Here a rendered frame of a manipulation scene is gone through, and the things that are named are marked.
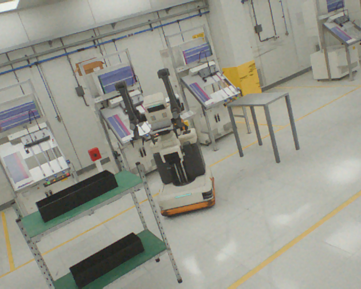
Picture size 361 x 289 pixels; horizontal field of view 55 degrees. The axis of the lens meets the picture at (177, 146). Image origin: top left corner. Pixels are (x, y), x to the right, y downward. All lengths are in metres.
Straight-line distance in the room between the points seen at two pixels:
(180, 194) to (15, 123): 2.39
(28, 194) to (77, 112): 2.20
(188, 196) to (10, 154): 2.37
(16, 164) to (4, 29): 2.59
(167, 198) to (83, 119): 3.23
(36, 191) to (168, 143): 2.08
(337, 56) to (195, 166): 4.86
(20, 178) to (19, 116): 0.82
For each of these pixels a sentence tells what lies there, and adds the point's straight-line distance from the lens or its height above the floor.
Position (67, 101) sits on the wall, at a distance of 6.58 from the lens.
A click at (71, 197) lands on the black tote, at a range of 2.61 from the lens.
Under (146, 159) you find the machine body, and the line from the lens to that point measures 5.34.
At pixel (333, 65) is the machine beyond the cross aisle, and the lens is 8.15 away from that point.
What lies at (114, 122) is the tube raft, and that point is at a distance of 5.05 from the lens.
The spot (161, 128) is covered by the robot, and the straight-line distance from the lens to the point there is 3.56.
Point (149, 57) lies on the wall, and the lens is 7.13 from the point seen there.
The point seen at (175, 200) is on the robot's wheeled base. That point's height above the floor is 0.22.
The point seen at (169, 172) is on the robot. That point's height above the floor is 0.44.
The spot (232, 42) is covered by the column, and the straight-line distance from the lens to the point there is 7.59.
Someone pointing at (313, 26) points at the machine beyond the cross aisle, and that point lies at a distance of 8.24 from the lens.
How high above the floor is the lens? 1.87
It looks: 17 degrees down
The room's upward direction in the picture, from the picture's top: 18 degrees counter-clockwise
